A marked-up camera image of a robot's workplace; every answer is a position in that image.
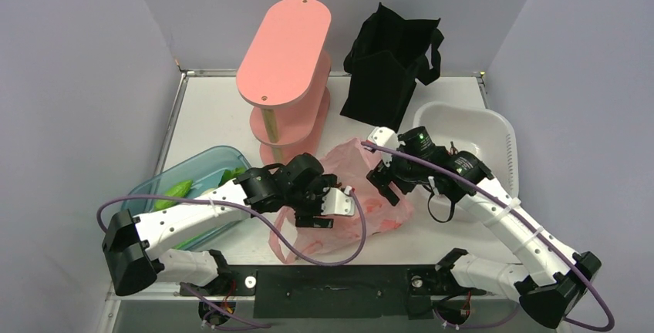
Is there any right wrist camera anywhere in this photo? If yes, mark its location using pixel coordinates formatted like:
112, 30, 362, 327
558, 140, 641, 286
366, 126, 400, 150

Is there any white round food item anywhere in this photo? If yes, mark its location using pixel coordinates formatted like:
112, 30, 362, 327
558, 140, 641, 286
194, 178, 221, 191

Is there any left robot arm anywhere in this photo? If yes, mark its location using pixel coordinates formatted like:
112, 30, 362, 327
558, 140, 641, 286
102, 153, 355, 296

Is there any white plastic basin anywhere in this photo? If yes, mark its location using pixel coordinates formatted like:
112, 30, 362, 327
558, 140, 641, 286
413, 102, 519, 197

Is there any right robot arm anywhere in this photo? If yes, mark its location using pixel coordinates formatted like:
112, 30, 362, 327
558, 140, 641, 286
363, 126, 602, 329

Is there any black fabric bag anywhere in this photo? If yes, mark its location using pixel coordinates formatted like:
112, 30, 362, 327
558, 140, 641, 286
340, 4, 444, 130

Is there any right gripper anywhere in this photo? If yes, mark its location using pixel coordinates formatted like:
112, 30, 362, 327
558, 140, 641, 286
369, 140, 429, 204

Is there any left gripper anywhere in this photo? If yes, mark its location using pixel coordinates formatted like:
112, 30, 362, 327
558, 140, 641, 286
285, 177, 336, 225

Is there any green bitter gourd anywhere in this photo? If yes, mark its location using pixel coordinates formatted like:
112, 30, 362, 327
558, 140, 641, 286
153, 180, 194, 212

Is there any pink three-tier shelf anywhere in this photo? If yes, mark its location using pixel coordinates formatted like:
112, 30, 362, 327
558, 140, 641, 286
236, 0, 332, 164

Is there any pink plastic grocery bag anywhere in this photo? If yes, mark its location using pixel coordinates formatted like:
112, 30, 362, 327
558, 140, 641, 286
274, 138, 414, 257

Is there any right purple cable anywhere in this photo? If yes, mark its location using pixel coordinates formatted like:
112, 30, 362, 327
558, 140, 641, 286
360, 140, 616, 333

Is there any purple cable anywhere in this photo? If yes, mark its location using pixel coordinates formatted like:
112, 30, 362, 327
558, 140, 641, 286
96, 190, 368, 267
360, 140, 616, 333

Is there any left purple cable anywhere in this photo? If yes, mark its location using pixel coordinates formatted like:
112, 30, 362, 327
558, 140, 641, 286
96, 190, 368, 267

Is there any green leaf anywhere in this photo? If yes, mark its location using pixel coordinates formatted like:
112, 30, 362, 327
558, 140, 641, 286
218, 167, 247, 187

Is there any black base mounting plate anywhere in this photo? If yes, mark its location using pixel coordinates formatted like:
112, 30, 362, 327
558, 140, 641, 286
179, 264, 470, 319

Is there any blue transparent tray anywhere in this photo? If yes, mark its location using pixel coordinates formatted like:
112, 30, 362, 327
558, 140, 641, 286
130, 146, 251, 251

